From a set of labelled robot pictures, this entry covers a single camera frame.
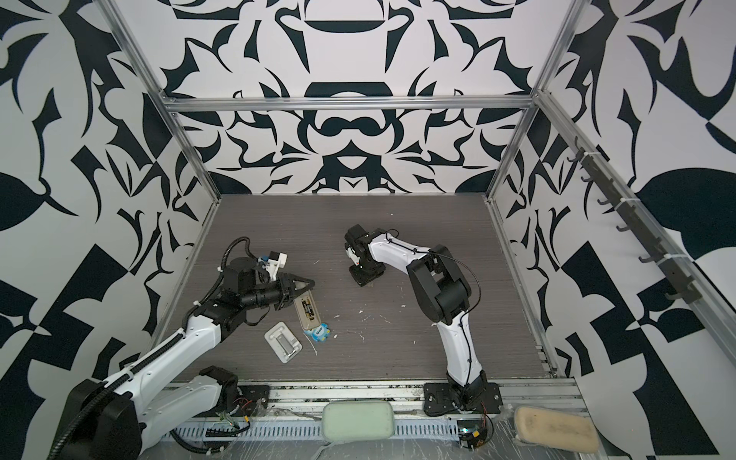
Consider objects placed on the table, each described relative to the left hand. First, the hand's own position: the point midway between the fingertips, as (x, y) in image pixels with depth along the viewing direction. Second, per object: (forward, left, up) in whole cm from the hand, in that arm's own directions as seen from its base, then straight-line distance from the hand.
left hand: (315, 280), depth 77 cm
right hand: (+10, -13, -17) cm, 24 cm away
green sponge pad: (-30, -10, -15) cm, 35 cm away
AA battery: (-7, +2, -1) cm, 7 cm away
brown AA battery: (-8, +1, -2) cm, 8 cm away
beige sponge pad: (-33, -57, -13) cm, 67 cm away
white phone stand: (-10, +11, -16) cm, 22 cm away
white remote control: (-11, +2, -2) cm, 11 cm away
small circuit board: (-33, -38, -18) cm, 54 cm away
